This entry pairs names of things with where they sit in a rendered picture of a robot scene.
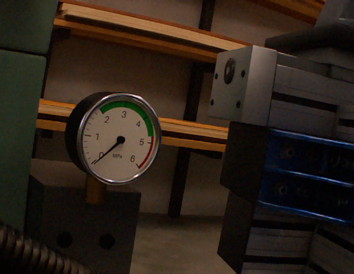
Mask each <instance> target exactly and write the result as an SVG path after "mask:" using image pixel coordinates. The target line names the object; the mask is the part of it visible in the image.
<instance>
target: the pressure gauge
mask: <svg viewBox="0 0 354 274"><path fill-rule="evenodd" d="M118 136H123V137H125V142H124V143H123V144H119V145H118V146H116V147H115V148H114V149H113V150H112V151H110V152H109V153H108V154H107V155H105V156H104V157H103V158H102V159H101V160H99V158H100V157H101V156H102V155H104V154H105V153H106V152H107V151H108V150H109V149H111V148H112V147H113V146H114V145H115V144H116V143H117V140H116V139H117V137H118ZM161 141H162V130H161V126H160V122H159V118H158V116H157V114H156V112H155V111H154V109H153V108H152V106H151V105H150V104H149V103H148V102H147V101H146V100H144V99H143V98H142V97H140V96H138V95H135V94H132V93H129V92H108V91H104V92H97V93H94V94H92V95H90V96H87V97H86V98H84V99H83V100H81V101H80V102H79V103H78V104H77V105H76V107H75V108H74V109H73V111H72V113H71V114H70V116H69V119H68V121H67V124H66V128H65V145H66V149H67V152H68V154H69V157H70V158H71V160H72V162H73V163H74V164H75V165H76V166H77V167H78V168H79V169H80V170H81V171H83V172H85V173H86V180H85V195H84V201H85V202H87V203H91V204H103V203H104V202H105V194H106V189H107V185H111V186H123V185H127V184H130V183H133V182H135V181H137V180H138V179H140V178H141V177H142V176H144V175H145V174H146V173H147V172H148V171H149V170H150V168H151V167H152V166H153V164H154V162H155V161H156V159H157V156H158V154H159V151H160V146H161ZM97 160H99V161H98V162H97V163H96V164H94V163H95V162H96V161H97Z"/></svg>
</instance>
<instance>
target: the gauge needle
mask: <svg viewBox="0 0 354 274"><path fill-rule="evenodd" d="M116 140H117V143H116V144H115V145H114V146H113V147H112V148H111V149H109V150H108V151H107V152H106V153H105V154H104V155H102V156H101V157H100V158H99V160H101V159H102V158H103V157H104V156H105V155H107V154H108V153H109V152H110V151H112V150H113V149H114V148H115V147H116V146H118V145H119V144H123V143H124V142H125V137H123V136H118V137H117V139H116ZM99 160H97V161H96V162H95V163H94V164H96V163H97V162H98V161H99Z"/></svg>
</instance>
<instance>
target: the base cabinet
mask: <svg viewBox="0 0 354 274"><path fill-rule="evenodd" d="M46 62H47V61H46V58H45V57H44V56H41V55H35V54H29V53H22V52H15V51H9V50H5V49H0V220H2V221H3V222H4V224H10V225H11V226H12V228H14V229H19V230H20V232H21V233H24V224H25V217H26V206H27V195H28V185H29V175H30V166H31V161H32V152H33V144H34V137H35V129H36V122H37V117H38V110H39V103H40V97H41V90H42V84H43V80H44V74H45V68H46Z"/></svg>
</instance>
